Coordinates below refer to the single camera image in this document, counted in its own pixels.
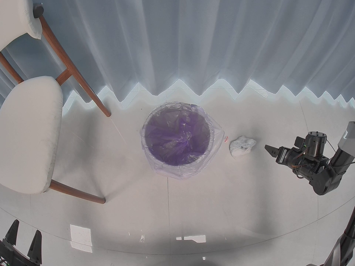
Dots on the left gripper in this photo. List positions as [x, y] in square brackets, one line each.
[11, 255]

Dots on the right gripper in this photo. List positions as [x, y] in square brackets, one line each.
[285, 156]

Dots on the purple plastic bag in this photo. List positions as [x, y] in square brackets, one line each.
[177, 137]

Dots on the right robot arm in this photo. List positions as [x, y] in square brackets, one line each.
[321, 173]

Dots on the white trash bin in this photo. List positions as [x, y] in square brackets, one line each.
[194, 163]

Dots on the crumpled white paper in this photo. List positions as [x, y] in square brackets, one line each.
[241, 147]

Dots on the white wooden-legged chair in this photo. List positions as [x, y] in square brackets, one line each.
[30, 120]

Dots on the pale blue curtain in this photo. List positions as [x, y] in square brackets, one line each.
[194, 37]

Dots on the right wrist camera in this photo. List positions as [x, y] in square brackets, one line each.
[300, 142]

